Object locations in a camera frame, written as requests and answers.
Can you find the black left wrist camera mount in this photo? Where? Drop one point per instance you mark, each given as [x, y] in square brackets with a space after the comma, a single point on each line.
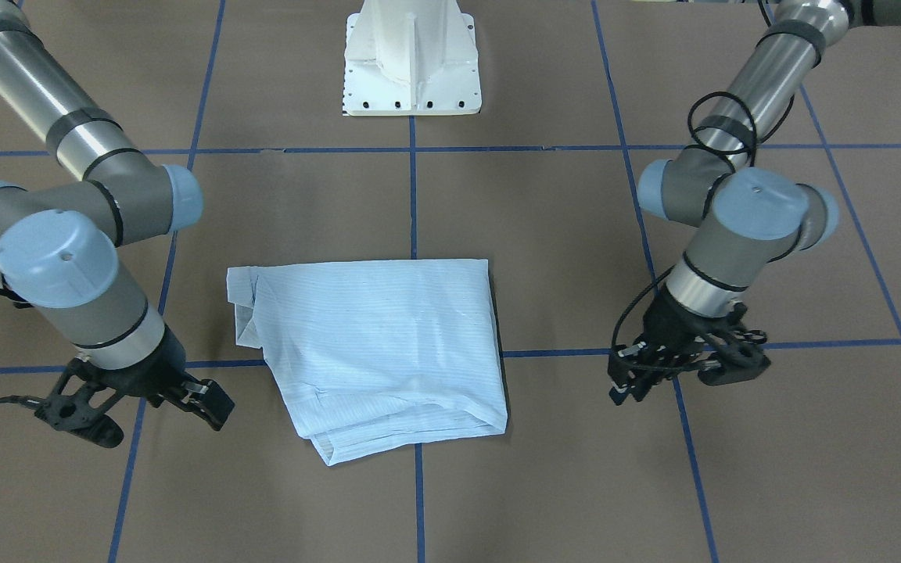
[737, 352]

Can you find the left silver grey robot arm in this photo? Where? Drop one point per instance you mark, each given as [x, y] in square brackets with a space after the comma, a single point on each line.
[745, 217]

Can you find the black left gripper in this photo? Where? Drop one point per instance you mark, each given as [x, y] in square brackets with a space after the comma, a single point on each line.
[674, 322]

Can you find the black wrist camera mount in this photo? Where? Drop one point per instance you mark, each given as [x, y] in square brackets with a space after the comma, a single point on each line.
[737, 352]
[68, 407]

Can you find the light blue button-up shirt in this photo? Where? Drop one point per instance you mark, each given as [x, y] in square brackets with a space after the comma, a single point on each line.
[372, 355]

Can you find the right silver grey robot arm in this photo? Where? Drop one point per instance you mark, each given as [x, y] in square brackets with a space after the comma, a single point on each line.
[58, 249]

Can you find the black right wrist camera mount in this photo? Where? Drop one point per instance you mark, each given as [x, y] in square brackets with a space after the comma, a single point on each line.
[68, 407]

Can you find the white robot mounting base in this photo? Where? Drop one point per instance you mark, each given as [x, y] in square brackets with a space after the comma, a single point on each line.
[411, 59]

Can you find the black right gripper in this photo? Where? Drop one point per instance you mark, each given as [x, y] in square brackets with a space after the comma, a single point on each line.
[155, 371]

